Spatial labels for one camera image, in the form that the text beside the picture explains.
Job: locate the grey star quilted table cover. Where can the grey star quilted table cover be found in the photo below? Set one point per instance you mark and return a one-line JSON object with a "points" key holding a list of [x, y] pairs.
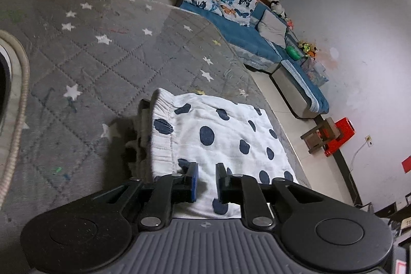
{"points": [[96, 68]]}

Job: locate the white polka dot pants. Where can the white polka dot pants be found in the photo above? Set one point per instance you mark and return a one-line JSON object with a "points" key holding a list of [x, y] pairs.
{"points": [[224, 132]]}

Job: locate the grey cushion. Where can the grey cushion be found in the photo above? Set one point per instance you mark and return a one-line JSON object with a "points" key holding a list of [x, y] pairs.
{"points": [[271, 28]]}

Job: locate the blue sofa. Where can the blue sofa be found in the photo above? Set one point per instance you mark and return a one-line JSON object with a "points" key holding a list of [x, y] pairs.
{"points": [[244, 36]]}

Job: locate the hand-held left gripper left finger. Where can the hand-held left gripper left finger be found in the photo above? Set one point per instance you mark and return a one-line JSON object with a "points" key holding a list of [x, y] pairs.
{"points": [[193, 181]]}

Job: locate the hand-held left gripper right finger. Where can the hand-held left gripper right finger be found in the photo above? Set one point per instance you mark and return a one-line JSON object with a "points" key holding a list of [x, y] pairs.
{"points": [[220, 181]]}

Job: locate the red wall paper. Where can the red wall paper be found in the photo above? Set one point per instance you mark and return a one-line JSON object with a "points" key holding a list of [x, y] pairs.
{"points": [[406, 165]]}

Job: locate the black and white plush toy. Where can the black and white plush toy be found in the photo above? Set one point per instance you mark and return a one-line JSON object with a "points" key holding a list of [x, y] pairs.
{"points": [[277, 8]]}

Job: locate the yellow and black toy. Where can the yellow and black toy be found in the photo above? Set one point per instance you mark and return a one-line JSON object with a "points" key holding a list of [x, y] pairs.
{"points": [[307, 48]]}

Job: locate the white wall socket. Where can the white wall socket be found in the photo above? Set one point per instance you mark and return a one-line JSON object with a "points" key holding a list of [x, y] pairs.
{"points": [[369, 140]]}

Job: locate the green toy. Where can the green toy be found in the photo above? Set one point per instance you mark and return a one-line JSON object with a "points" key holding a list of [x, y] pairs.
{"points": [[293, 52]]}

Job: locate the clear plastic bag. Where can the clear plastic bag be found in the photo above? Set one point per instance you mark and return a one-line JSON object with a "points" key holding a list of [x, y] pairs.
{"points": [[316, 70]]}

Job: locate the small wooden stool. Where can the small wooden stool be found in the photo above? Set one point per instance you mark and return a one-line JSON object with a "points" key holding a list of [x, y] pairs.
{"points": [[321, 136]]}

